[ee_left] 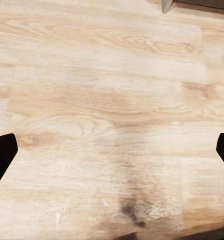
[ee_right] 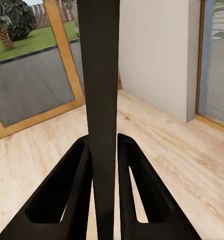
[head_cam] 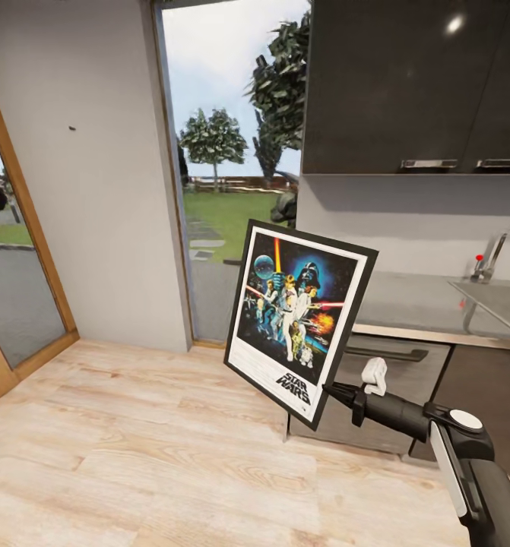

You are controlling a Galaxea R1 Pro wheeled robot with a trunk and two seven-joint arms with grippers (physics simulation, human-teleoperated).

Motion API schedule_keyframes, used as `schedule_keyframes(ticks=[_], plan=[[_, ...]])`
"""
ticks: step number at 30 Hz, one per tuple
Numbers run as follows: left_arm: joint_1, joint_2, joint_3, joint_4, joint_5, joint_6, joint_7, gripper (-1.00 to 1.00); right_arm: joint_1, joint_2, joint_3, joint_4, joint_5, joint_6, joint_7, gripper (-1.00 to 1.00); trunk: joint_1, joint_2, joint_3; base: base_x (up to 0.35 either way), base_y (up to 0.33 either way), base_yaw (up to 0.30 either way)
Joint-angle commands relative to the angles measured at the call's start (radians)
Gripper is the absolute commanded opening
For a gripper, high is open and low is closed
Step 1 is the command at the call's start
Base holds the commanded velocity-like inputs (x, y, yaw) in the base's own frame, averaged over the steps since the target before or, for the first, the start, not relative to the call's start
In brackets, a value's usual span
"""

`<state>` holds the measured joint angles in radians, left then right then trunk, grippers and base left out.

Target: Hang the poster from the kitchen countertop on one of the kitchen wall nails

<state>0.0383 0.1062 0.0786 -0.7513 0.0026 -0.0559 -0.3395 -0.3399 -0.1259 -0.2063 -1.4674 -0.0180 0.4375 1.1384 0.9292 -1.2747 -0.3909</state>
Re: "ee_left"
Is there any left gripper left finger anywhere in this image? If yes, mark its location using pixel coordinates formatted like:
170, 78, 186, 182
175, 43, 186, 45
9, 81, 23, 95
0, 133, 18, 180

